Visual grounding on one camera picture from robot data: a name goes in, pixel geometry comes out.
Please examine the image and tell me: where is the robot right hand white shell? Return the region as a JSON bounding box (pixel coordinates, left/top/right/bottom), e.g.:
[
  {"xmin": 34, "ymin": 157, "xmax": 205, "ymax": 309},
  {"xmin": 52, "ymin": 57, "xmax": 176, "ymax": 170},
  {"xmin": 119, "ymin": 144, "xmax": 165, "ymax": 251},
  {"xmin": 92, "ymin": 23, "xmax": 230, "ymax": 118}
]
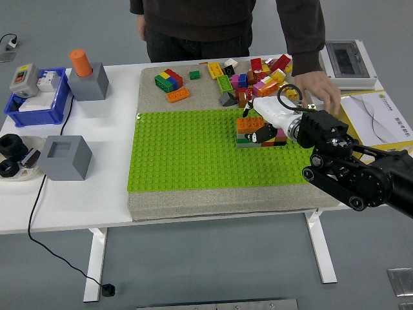
[{"xmin": 242, "ymin": 96, "xmax": 299, "ymax": 143}]

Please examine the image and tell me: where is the person's right hand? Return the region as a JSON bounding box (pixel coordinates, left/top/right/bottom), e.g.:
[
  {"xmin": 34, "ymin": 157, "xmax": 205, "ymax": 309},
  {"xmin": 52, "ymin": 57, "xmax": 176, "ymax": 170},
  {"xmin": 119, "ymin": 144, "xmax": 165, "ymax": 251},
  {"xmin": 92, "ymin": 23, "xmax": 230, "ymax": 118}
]
[{"xmin": 135, "ymin": 15, "xmax": 148, "ymax": 41}]

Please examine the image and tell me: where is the person's left hand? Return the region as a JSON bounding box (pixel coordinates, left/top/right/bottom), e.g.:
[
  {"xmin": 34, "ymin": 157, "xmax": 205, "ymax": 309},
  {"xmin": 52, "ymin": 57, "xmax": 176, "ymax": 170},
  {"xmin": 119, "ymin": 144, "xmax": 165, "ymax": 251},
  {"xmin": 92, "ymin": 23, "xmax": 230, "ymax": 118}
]
[{"xmin": 294, "ymin": 70, "xmax": 342, "ymax": 116}]

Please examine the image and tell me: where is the yellow and white cardboard box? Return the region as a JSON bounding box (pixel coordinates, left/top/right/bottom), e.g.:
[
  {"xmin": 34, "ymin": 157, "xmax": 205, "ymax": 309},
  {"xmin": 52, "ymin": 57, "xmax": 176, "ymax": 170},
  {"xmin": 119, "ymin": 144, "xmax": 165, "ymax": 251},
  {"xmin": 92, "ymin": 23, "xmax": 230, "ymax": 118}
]
[{"xmin": 338, "ymin": 89, "xmax": 413, "ymax": 156}]

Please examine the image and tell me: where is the large orange toy brick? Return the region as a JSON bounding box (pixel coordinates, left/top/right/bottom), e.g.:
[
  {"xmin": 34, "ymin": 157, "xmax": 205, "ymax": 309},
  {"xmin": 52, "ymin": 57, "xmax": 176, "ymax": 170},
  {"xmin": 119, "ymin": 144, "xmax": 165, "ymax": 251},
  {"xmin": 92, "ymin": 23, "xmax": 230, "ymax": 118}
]
[{"xmin": 257, "ymin": 79, "xmax": 279, "ymax": 98}]

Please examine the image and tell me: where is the red long toy brick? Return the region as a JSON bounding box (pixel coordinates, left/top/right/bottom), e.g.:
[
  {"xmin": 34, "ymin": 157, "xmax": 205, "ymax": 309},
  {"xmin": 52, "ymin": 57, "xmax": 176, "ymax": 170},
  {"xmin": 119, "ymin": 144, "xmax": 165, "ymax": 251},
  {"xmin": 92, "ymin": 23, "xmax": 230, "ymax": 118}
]
[{"xmin": 269, "ymin": 54, "xmax": 292, "ymax": 72}]

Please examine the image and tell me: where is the red clustered brick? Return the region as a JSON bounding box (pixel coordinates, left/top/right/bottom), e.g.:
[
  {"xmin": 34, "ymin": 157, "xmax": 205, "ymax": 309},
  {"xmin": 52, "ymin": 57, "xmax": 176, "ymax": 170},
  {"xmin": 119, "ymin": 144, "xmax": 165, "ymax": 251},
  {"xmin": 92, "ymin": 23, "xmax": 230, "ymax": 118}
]
[{"xmin": 163, "ymin": 68, "xmax": 184, "ymax": 88}]

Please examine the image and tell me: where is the lime long toy brick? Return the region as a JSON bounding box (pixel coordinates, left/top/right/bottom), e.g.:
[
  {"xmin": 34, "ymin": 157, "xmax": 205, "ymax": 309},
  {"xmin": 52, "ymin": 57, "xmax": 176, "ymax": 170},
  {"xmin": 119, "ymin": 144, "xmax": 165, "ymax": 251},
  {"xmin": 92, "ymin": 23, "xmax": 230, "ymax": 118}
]
[{"xmin": 216, "ymin": 74, "xmax": 233, "ymax": 94}]

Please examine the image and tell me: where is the dark green clustered brick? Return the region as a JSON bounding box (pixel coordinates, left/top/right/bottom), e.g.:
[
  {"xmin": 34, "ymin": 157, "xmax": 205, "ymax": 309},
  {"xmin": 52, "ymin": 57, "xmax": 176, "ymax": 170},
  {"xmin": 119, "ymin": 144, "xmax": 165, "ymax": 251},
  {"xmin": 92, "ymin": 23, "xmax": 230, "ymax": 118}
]
[{"xmin": 154, "ymin": 74, "xmax": 172, "ymax": 94}]

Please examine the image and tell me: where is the yellow long toy brick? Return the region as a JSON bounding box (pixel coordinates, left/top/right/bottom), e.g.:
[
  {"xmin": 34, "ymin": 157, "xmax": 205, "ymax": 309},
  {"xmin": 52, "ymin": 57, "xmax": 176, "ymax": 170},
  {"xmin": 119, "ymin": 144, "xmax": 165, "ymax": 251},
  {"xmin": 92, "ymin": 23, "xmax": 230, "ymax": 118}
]
[{"xmin": 207, "ymin": 61, "xmax": 224, "ymax": 80}]

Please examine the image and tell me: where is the orange flat toy brick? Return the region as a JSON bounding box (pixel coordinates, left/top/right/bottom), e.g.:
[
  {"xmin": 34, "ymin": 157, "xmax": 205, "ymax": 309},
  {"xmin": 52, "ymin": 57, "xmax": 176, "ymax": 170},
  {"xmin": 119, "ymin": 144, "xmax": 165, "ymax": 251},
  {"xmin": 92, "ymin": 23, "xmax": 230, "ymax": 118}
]
[{"xmin": 166, "ymin": 87, "xmax": 191, "ymax": 103}]

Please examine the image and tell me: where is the green studded baseplate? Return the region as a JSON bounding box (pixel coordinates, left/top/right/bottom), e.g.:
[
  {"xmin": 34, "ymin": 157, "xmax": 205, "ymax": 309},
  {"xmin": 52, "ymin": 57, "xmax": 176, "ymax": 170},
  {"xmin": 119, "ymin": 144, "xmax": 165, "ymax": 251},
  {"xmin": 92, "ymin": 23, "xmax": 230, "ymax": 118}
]
[{"xmin": 126, "ymin": 106, "xmax": 327, "ymax": 194}]

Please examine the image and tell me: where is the white electrical distribution box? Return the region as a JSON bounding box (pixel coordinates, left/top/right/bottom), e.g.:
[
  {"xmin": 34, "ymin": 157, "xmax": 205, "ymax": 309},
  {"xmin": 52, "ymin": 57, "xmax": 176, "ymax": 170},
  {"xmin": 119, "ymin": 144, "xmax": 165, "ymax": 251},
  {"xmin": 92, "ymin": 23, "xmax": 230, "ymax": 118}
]
[{"xmin": 319, "ymin": 39, "xmax": 379, "ymax": 92}]

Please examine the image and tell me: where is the person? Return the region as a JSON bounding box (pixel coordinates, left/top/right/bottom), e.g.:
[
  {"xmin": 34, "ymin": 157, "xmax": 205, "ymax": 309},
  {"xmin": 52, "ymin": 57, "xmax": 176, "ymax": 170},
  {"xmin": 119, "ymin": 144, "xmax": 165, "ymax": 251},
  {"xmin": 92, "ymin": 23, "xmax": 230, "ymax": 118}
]
[{"xmin": 128, "ymin": 0, "xmax": 327, "ymax": 64}]

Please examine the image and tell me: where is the orange cylinder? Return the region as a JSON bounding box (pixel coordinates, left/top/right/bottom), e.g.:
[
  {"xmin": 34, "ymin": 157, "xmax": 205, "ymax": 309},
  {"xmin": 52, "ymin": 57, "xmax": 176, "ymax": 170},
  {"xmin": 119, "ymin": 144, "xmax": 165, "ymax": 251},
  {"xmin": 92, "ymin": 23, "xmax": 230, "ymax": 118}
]
[{"xmin": 68, "ymin": 48, "xmax": 94, "ymax": 78}]

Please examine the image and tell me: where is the grey block with round hole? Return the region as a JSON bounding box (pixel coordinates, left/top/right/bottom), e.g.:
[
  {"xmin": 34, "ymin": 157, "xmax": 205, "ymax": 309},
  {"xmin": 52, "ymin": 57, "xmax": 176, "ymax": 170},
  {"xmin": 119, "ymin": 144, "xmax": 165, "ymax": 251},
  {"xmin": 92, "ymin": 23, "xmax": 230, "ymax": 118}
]
[{"xmin": 67, "ymin": 61, "xmax": 110, "ymax": 102}]

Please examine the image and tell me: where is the grey-brown mat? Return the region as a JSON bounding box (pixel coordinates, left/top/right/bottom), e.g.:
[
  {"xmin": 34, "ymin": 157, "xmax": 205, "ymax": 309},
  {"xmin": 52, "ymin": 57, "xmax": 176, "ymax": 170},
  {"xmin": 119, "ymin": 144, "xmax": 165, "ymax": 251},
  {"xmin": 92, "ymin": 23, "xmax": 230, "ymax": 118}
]
[{"xmin": 127, "ymin": 57, "xmax": 343, "ymax": 223}]

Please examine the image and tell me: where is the white circuit breaker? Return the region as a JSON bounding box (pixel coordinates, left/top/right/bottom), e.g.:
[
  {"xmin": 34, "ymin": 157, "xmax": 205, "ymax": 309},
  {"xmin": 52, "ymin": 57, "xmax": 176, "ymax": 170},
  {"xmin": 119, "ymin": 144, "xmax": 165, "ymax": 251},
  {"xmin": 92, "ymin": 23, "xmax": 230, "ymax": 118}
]
[{"xmin": 37, "ymin": 70, "xmax": 62, "ymax": 93}]

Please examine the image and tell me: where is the floor power socket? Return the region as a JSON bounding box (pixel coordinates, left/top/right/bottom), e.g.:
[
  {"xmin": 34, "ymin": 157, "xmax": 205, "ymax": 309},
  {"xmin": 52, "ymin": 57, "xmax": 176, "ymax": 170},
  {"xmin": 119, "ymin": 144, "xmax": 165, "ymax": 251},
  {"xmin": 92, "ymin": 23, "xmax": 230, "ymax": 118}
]
[{"xmin": 0, "ymin": 34, "xmax": 21, "ymax": 51}]

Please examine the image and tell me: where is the blue plastic bin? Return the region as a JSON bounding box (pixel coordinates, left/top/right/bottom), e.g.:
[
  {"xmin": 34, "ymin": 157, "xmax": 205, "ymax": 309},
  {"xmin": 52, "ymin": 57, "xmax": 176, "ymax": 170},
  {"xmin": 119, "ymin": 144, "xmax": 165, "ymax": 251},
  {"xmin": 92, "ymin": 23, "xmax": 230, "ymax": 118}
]
[{"xmin": 3, "ymin": 67, "xmax": 72, "ymax": 128}]

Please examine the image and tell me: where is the white table leg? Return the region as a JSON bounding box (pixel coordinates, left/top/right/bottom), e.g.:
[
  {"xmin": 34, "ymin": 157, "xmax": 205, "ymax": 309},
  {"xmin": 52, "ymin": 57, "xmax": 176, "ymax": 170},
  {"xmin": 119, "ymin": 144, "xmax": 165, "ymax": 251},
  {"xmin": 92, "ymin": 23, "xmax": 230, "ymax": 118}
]
[
  {"xmin": 83, "ymin": 227, "xmax": 109, "ymax": 304},
  {"xmin": 304, "ymin": 211, "xmax": 338, "ymax": 285}
]

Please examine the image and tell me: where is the grey block with square hole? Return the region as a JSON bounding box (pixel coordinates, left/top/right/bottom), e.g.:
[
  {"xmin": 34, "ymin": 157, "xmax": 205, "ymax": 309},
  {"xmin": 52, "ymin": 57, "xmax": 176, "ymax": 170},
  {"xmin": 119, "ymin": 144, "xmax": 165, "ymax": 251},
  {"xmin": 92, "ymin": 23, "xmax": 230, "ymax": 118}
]
[{"xmin": 37, "ymin": 134, "xmax": 94, "ymax": 181}]

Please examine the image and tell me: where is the brown and white part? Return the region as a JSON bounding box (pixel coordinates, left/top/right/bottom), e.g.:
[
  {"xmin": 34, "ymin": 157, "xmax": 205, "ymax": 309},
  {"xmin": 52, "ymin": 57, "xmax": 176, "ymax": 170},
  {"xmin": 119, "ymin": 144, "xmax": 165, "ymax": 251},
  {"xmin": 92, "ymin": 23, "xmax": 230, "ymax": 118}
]
[{"xmin": 21, "ymin": 147, "xmax": 42, "ymax": 169}]

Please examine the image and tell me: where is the large black nut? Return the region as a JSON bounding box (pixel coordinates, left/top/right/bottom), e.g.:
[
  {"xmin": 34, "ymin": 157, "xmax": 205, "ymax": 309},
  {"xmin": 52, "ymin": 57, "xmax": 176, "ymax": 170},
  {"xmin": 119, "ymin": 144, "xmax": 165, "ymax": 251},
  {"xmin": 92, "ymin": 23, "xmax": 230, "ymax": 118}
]
[{"xmin": 0, "ymin": 132, "xmax": 28, "ymax": 159}]

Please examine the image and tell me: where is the white plate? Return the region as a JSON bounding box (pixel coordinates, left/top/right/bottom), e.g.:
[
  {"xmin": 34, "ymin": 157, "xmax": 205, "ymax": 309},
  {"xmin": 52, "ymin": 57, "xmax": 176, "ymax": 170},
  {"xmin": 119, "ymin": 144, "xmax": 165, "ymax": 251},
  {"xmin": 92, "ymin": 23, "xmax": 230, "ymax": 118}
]
[{"xmin": 0, "ymin": 134, "xmax": 46, "ymax": 183}]

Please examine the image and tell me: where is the small black nut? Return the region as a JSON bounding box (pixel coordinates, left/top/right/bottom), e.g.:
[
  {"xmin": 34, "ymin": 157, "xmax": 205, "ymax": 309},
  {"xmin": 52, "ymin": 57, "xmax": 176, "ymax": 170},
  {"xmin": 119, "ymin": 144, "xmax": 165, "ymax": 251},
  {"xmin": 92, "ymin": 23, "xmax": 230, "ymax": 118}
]
[{"xmin": 0, "ymin": 160, "xmax": 22, "ymax": 178}]

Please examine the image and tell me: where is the long metal floor plate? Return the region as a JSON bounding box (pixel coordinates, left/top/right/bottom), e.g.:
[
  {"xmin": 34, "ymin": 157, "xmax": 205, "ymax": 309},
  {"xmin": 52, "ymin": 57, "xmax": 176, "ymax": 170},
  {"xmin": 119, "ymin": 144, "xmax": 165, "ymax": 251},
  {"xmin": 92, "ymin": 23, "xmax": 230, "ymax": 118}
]
[{"xmin": 136, "ymin": 298, "xmax": 300, "ymax": 310}]

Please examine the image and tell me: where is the grey push-button switch box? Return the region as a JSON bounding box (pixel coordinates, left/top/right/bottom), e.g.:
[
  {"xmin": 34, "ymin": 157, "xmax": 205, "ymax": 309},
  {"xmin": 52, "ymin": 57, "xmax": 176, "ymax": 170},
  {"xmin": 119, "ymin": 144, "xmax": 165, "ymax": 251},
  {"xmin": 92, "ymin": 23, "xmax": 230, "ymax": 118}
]
[{"xmin": 8, "ymin": 63, "xmax": 40, "ymax": 98}]

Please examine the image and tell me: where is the black cable with plug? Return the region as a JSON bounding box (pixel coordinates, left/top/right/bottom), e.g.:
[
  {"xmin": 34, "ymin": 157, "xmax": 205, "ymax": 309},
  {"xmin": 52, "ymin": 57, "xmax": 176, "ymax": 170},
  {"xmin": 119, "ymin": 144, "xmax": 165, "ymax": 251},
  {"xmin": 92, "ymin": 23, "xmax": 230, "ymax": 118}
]
[{"xmin": 27, "ymin": 95, "xmax": 116, "ymax": 297}]

